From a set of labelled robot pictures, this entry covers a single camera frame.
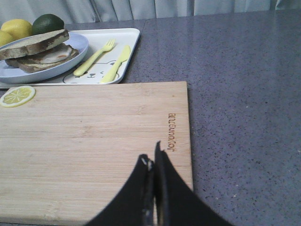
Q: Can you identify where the wooden cutting board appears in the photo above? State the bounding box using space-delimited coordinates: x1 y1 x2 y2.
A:
0 81 193 226

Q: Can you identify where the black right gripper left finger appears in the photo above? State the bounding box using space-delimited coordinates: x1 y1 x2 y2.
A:
86 154 154 226

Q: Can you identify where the yellow plastic knife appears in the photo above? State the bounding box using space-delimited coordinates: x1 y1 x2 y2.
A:
100 45 131 84

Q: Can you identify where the front yellow lemon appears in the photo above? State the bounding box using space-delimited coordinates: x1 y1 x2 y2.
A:
0 30 15 47

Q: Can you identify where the green lime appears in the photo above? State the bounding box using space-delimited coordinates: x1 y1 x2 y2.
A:
32 14 64 35

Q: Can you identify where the rear yellow lemon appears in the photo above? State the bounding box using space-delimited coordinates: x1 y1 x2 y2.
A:
1 19 32 40

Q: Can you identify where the yellow lemon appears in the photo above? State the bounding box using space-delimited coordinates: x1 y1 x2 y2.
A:
1 19 32 40
0 30 15 47

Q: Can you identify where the fried egg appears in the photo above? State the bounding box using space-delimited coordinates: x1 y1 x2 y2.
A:
34 43 72 64

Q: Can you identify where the white bear tray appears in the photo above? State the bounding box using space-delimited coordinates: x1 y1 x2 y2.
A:
0 28 140 89

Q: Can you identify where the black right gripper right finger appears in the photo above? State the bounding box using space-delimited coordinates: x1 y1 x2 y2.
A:
155 142 231 226

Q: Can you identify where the light blue plate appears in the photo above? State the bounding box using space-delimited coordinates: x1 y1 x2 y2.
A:
0 32 88 84

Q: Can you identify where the yellow plastic fork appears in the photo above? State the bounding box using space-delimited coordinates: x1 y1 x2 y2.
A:
73 39 115 77

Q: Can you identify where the lemon slice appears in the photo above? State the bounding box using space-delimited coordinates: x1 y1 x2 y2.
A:
0 86 36 108

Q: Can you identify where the bread slice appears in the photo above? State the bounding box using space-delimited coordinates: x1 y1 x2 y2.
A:
5 49 79 73
0 29 69 60

